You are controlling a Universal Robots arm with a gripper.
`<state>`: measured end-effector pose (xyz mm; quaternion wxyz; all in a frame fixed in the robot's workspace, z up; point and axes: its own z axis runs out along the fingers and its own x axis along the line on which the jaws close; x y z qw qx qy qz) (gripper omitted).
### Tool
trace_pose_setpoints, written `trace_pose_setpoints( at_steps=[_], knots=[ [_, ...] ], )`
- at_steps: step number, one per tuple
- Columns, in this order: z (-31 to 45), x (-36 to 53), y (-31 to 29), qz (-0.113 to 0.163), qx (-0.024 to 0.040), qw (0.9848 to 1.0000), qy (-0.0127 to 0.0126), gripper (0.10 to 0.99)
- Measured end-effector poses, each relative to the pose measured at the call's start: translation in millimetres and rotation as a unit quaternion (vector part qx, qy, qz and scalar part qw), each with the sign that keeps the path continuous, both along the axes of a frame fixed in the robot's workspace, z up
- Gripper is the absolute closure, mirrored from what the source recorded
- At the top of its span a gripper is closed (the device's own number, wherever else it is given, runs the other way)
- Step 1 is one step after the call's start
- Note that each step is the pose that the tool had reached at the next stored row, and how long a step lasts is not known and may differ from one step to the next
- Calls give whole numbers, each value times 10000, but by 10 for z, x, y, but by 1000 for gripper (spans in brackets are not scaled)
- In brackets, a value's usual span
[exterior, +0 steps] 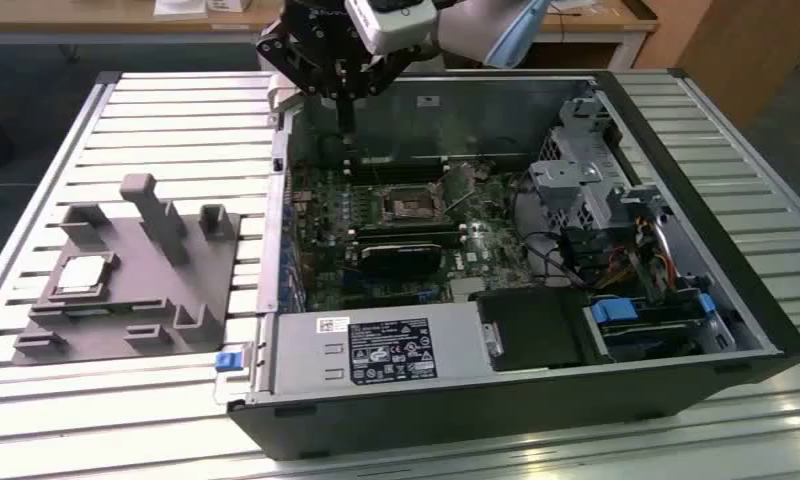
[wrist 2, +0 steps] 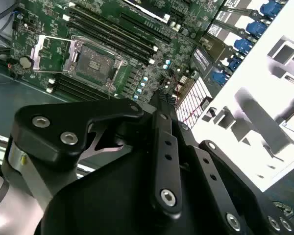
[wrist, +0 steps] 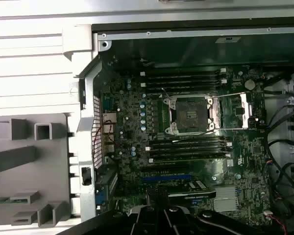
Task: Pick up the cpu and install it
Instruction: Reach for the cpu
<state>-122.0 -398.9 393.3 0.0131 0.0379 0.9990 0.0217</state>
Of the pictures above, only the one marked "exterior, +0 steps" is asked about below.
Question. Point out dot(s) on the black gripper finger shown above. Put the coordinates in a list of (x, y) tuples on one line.
[(294, 70), (370, 75)]

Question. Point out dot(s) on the silver square CPU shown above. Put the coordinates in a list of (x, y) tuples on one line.
[(83, 274)]

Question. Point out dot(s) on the CPU socket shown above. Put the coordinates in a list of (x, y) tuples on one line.
[(410, 205)]

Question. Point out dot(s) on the white box with black print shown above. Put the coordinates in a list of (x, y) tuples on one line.
[(230, 5)]

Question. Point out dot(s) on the white cardboard box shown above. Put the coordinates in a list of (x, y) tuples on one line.
[(180, 9)]

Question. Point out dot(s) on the wooden desk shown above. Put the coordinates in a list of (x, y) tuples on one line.
[(107, 17)]

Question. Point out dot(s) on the long black RAM slot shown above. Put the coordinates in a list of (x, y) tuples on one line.
[(410, 240), (407, 230)]

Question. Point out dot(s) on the silver metal drive cage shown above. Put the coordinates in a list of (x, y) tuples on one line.
[(560, 175)]

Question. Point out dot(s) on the small black graphics card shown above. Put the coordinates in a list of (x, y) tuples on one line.
[(400, 260)]

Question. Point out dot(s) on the green motherboard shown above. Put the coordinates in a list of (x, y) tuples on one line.
[(494, 250)]

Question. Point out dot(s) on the small silver heatsink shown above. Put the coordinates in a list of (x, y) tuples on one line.
[(467, 289)]

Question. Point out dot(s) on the grey plastic parts rack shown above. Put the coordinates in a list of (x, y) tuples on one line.
[(147, 280)]

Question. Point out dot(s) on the green RAM stick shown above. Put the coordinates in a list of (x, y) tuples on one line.
[(125, 306)]

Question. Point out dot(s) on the wooden cabinet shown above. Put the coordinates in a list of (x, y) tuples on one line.
[(741, 50)]

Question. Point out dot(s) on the silver power supply with label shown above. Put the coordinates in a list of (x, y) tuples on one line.
[(294, 350)]

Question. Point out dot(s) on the black plastic shroud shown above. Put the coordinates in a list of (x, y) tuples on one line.
[(534, 330)]

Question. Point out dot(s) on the blue case latch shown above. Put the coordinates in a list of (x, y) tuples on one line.
[(228, 362)]

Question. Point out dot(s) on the blue disk carrier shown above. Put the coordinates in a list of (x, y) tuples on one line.
[(614, 311)]

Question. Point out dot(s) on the small blue plastic clip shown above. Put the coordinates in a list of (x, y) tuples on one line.
[(706, 304)]

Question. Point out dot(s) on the black open PC case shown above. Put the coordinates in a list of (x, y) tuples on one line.
[(440, 425)]

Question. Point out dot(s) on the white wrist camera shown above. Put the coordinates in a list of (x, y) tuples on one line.
[(394, 30)]

